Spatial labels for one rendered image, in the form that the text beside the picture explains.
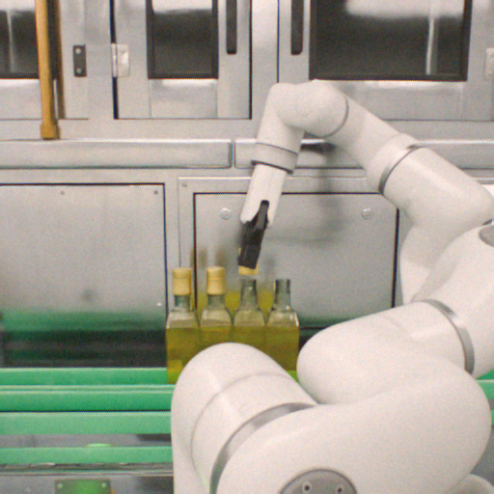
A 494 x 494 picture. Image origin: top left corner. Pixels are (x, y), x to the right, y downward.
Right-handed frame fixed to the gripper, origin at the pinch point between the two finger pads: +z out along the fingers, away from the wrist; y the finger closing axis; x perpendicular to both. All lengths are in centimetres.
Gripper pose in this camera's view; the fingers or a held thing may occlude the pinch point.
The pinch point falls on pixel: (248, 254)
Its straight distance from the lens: 79.1
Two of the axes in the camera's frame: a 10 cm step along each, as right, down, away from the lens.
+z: -2.6, 9.6, 1.3
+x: 9.7, 2.5, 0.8
